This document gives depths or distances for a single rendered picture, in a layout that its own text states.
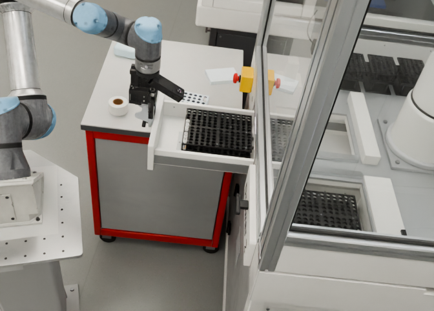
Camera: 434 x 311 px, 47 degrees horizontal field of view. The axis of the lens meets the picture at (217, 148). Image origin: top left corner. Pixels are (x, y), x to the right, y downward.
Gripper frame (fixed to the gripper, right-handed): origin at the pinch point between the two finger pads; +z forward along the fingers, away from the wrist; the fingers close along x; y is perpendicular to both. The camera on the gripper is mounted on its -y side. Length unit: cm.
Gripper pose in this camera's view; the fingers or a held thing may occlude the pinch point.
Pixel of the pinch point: (152, 120)
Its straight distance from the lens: 163.3
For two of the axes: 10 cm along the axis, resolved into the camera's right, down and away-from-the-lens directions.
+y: -9.9, -1.2, -0.4
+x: -0.5, 6.9, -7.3
